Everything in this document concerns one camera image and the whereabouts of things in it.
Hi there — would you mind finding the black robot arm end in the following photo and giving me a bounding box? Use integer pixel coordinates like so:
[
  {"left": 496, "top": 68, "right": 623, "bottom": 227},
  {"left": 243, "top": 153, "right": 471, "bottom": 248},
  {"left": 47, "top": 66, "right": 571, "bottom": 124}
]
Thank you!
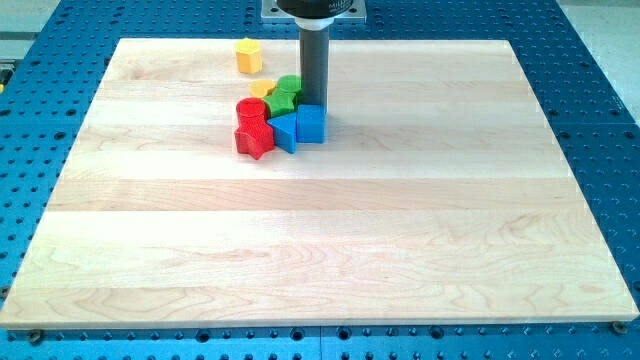
[{"left": 276, "top": 0, "right": 353, "bottom": 31}]

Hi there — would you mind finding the blue triangle block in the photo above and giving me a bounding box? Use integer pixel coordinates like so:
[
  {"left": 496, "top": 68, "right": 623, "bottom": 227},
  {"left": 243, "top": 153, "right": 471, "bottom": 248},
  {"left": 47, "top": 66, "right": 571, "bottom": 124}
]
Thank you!
[{"left": 267, "top": 113, "right": 297, "bottom": 154}]

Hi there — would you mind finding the yellow hexagon block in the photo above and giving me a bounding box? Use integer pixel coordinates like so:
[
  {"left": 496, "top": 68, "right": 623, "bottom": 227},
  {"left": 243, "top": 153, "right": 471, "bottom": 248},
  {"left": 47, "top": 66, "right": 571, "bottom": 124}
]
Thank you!
[{"left": 234, "top": 38, "right": 263, "bottom": 74}]

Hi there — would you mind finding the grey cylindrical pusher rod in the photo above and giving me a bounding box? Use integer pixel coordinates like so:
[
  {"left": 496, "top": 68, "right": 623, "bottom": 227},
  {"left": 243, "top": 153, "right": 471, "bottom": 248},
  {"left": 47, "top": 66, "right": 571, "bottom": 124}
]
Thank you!
[{"left": 299, "top": 27, "right": 329, "bottom": 107}]

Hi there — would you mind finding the green star block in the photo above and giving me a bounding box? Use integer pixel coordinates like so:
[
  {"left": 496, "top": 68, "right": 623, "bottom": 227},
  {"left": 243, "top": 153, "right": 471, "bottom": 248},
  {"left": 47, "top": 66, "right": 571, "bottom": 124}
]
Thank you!
[{"left": 263, "top": 91, "right": 296, "bottom": 118}]

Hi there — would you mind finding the blue cube block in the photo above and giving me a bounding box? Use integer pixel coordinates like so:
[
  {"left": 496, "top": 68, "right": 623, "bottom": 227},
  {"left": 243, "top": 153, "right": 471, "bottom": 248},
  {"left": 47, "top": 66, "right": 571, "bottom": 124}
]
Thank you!
[{"left": 296, "top": 104, "right": 326, "bottom": 143}]

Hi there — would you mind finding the grey metal mounting plate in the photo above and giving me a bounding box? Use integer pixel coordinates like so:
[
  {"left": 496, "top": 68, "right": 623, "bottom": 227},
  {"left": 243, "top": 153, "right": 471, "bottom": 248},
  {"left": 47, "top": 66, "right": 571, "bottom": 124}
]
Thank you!
[{"left": 258, "top": 0, "right": 367, "bottom": 24}]

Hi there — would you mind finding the light wooden board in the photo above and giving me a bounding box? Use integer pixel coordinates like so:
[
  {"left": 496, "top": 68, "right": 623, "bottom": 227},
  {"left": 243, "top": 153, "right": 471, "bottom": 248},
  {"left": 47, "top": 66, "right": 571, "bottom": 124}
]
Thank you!
[{"left": 1, "top": 38, "right": 638, "bottom": 330}]

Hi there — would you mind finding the green circle block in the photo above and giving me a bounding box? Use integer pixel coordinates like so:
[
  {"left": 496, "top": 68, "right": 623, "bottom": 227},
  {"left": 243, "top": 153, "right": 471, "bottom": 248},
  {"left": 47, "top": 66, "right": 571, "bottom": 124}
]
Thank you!
[{"left": 277, "top": 74, "right": 302, "bottom": 104}]

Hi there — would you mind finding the red star block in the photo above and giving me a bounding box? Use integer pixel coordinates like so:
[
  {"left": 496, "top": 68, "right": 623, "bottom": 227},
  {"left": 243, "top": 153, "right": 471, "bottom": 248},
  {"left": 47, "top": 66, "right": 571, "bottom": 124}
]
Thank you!
[{"left": 234, "top": 122, "right": 275, "bottom": 160}]

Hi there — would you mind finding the yellow heart block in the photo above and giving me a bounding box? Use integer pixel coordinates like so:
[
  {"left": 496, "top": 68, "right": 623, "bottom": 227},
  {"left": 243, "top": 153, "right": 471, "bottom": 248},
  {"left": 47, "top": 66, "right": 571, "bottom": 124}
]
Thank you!
[{"left": 249, "top": 79, "right": 277, "bottom": 99}]

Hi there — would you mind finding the red cylinder block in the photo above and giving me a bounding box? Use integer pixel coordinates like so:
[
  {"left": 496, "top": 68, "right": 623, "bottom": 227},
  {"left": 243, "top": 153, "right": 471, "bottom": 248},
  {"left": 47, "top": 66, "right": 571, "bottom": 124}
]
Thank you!
[{"left": 236, "top": 97, "right": 269, "bottom": 129}]

